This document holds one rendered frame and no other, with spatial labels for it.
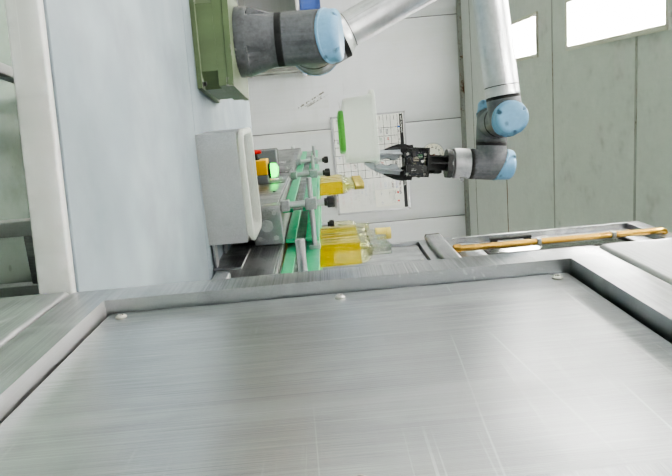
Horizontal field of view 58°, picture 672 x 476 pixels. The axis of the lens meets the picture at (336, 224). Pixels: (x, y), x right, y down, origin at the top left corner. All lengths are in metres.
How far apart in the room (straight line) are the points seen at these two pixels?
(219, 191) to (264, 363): 0.83
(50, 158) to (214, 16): 0.76
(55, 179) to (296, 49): 0.82
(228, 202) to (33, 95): 0.64
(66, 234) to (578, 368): 0.46
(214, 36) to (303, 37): 0.19
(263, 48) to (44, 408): 1.05
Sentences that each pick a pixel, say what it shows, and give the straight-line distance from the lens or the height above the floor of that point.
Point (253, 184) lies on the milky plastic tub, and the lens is 1.36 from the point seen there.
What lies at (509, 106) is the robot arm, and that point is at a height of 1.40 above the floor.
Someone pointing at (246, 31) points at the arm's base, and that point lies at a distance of 1.34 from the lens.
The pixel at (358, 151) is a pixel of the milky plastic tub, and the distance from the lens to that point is 1.42.
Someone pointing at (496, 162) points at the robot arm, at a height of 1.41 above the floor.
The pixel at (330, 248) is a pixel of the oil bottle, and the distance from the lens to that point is 1.49.
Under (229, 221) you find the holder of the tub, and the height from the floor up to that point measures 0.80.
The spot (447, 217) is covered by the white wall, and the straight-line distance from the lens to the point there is 7.66.
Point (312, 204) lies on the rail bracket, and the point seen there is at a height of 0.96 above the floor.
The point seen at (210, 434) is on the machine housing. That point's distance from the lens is 0.33.
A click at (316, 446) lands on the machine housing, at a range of 0.31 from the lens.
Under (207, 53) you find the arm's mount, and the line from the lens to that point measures 1.31.
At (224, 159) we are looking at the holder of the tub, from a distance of 1.20.
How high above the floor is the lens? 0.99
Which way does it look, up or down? 1 degrees up
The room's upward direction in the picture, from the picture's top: 85 degrees clockwise
